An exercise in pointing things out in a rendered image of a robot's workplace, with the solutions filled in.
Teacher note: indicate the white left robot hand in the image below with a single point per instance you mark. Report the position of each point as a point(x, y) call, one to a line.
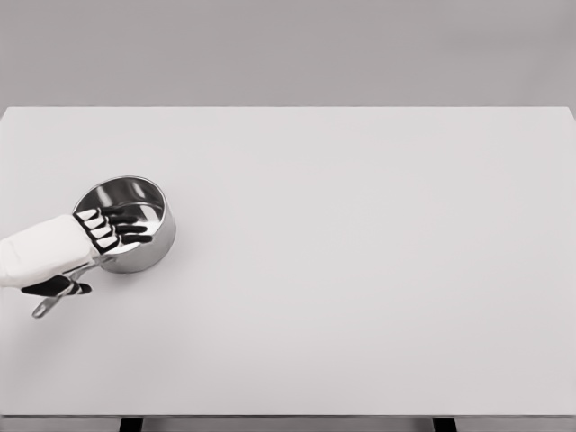
point(49, 249)

